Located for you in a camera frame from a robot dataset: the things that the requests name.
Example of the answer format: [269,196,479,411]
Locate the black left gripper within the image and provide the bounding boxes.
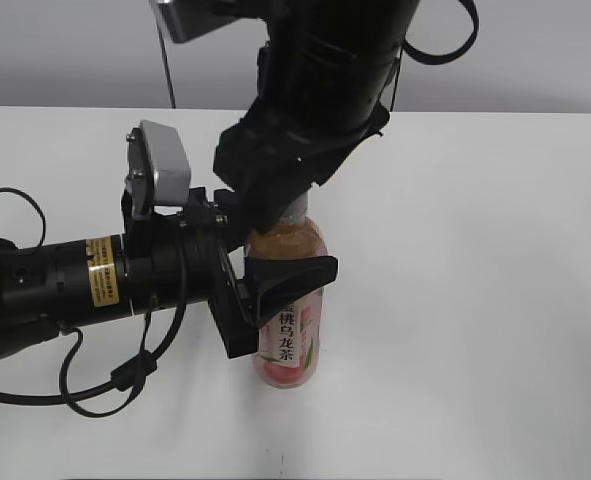
[121,187,338,359]

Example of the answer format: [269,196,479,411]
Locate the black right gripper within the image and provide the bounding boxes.
[213,101,390,233]

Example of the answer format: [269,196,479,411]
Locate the peach oolong tea bottle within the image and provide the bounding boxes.
[245,212,327,389]

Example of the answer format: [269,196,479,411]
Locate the white bottle cap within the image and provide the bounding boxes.
[279,193,308,225]

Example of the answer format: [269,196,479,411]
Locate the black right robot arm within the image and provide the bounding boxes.
[213,1,418,232]

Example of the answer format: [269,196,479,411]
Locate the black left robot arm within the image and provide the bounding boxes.
[0,188,338,359]

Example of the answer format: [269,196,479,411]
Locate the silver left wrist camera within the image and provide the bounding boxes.
[125,120,191,217]

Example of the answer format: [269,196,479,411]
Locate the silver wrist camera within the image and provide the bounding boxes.
[149,0,266,45]
[125,120,191,217]

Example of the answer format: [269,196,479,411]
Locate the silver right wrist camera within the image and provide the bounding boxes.
[149,0,266,45]

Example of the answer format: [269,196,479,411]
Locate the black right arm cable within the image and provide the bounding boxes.
[402,0,480,67]

